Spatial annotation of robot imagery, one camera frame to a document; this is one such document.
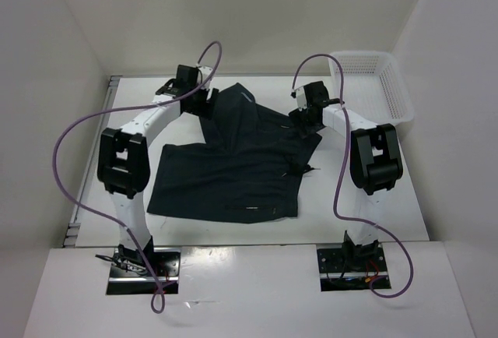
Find dark navy shorts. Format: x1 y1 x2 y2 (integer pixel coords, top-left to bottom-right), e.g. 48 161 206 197
147 83 322 224

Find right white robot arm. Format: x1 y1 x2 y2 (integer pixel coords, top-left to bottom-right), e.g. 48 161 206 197
289 81 403 270

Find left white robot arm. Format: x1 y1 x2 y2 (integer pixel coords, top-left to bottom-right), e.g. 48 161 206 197
97 64 219 276

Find white plastic mesh basket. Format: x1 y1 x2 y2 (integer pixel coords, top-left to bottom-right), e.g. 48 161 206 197
328 51 414 125

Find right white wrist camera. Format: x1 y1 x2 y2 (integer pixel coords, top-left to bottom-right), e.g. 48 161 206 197
291 86 307 111

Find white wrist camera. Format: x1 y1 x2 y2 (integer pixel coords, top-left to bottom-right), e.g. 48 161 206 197
291 86 307 111
196 65 213 89

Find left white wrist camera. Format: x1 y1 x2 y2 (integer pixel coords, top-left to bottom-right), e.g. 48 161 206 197
196 65 213 89

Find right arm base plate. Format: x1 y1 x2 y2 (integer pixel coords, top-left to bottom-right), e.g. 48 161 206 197
316 244 391 292

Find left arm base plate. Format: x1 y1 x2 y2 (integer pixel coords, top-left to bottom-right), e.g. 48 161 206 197
105 247 183 296

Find aluminium table edge rail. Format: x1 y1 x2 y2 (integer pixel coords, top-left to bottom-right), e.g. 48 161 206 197
62 76 121 248

